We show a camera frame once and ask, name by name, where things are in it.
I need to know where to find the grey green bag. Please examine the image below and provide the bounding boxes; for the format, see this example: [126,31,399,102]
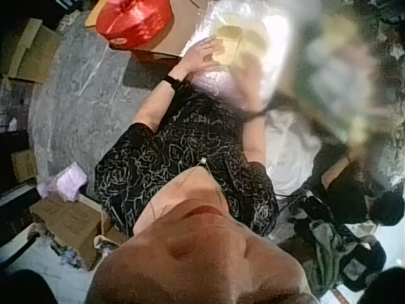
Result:
[292,196,389,297]

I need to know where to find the red shiny bag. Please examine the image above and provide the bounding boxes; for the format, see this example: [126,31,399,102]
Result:
[96,0,174,50]

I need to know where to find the open cardboard box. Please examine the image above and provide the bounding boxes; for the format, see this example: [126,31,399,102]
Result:
[3,17,64,85]

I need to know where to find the pale yellow block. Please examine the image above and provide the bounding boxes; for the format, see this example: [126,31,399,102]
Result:
[213,25,254,66]

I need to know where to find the clear plastic bag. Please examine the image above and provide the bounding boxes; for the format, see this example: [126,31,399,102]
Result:
[186,0,297,107]

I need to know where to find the small cardboard box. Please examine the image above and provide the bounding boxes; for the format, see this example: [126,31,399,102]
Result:
[11,148,41,184]

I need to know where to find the white cloth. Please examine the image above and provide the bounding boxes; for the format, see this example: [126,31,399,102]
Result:
[264,110,324,197]

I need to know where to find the heap of cardboard boxes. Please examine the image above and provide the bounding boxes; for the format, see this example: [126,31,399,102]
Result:
[28,193,127,272]

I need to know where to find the person's left hand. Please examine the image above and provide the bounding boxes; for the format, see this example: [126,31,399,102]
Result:
[175,35,222,80]

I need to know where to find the black wrist band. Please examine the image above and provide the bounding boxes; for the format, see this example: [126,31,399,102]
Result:
[162,74,184,93]

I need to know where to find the clear plastic floor sheet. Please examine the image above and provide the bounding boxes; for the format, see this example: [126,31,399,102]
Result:
[28,15,153,197]

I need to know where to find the purple plastic bag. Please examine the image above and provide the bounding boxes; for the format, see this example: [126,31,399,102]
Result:
[36,161,89,203]

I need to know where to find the dark floral cloth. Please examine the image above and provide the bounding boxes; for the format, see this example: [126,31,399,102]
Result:
[357,0,405,187]

